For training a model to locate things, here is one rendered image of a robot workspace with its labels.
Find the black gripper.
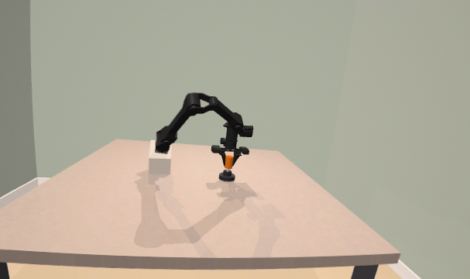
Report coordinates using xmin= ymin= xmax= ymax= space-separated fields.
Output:
xmin=211 ymin=136 xmax=249 ymax=166

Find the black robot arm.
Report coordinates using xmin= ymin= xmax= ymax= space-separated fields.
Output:
xmin=155 ymin=92 xmax=254 ymax=154

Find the black round pedestal with silver shaft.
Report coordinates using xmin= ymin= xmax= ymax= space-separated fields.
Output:
xmin=219 ymin=169 xmax=235 ymax=182

